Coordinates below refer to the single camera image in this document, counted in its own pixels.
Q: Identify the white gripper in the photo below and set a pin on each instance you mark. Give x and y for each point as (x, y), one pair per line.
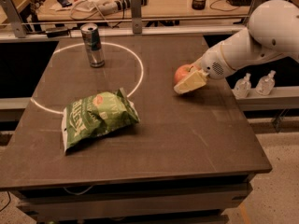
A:
(214, 63)

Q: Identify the red apple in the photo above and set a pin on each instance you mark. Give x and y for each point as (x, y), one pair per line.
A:
(181, 73)

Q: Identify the tall silver drink can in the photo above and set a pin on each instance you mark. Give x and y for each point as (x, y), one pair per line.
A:
(93, 44)

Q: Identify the wooden background desk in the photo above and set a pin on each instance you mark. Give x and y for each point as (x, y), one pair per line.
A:
(51, 10)

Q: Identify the clear sanitizer bottle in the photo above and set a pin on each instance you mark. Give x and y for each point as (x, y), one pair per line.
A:
(242, 86)
(266, 84)

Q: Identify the black mesh cup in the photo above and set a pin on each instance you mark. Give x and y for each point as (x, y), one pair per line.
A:
(198, 4)

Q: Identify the clear sanitizer bottle right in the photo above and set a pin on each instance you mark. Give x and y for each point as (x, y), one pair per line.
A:
(266, 84)

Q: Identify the white power strip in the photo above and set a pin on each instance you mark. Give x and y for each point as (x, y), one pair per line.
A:
(113, 7)

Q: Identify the middle metal bracket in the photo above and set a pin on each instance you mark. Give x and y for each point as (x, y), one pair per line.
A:
(136, 16)

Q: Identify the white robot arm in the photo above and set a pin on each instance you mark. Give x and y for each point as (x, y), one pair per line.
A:
(272, 33)

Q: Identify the clear sanitizer bottle left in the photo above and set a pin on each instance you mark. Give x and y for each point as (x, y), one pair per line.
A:
(242, 86)

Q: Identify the left metal bracket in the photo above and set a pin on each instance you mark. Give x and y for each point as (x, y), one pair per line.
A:
(14, 18)

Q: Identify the green jalapeno chip bag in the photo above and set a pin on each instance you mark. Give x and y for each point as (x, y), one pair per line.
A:
(96, 116)

